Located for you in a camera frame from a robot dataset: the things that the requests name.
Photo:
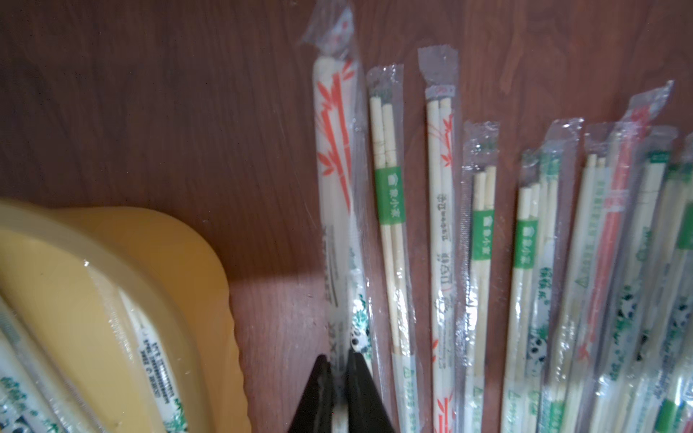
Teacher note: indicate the chopsticks pair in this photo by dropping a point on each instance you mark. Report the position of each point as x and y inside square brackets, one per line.
[664, 402]
[439, 68]
[556, 167]
[525, 241]
[622, 145]
[657, 295]
[619, 349]
[480, 153]
[576, 284]

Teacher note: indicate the chopsticks pair eleventh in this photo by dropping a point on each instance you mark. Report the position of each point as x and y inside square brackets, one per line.
[385, 85]

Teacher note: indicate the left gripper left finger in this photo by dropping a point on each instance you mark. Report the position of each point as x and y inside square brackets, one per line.
[314, 411]

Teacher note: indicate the yellow plastic storage box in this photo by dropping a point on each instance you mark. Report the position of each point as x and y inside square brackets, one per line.
[168, 270]

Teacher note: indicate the chopsticks pair thirteenth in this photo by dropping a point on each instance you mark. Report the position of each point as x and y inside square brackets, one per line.
[335, 86]

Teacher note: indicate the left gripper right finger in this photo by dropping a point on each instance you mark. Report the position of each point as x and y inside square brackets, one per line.
[366, 411]

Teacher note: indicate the wrapped chopsticks pile in box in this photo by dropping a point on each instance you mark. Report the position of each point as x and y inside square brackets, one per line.
[104, 345]

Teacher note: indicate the chopsticks pair twelfth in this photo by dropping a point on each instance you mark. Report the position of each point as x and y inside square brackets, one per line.
[360, 330]

